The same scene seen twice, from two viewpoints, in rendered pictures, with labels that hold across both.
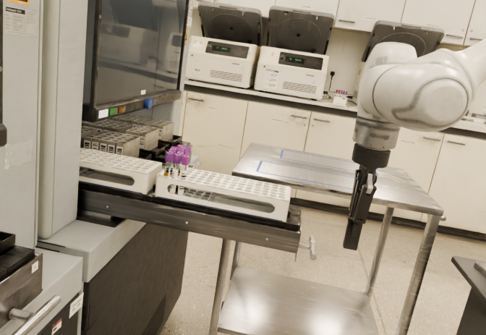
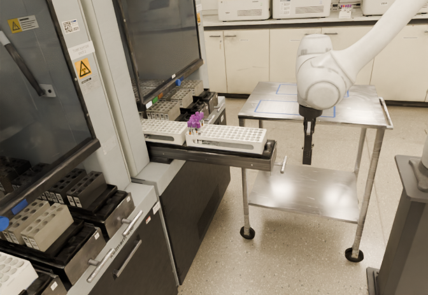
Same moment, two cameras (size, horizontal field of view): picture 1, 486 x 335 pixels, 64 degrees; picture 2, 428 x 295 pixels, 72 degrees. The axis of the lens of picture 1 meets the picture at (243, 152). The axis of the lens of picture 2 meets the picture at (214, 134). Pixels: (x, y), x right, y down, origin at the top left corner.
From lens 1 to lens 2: 34 cm
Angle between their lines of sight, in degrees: 22
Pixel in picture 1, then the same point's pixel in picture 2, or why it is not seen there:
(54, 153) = (127, 136)
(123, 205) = (171, 152)
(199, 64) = (228, 7)
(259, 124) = (281, 45)
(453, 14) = not seen: outside the picture
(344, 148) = not seen: hidden behind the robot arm
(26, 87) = (103, 113)
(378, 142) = not seen: hidden behind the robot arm
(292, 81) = (302, 6)
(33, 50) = (100, 93)
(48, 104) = (116, 113)
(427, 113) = (314, 103)
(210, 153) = (247, 74)
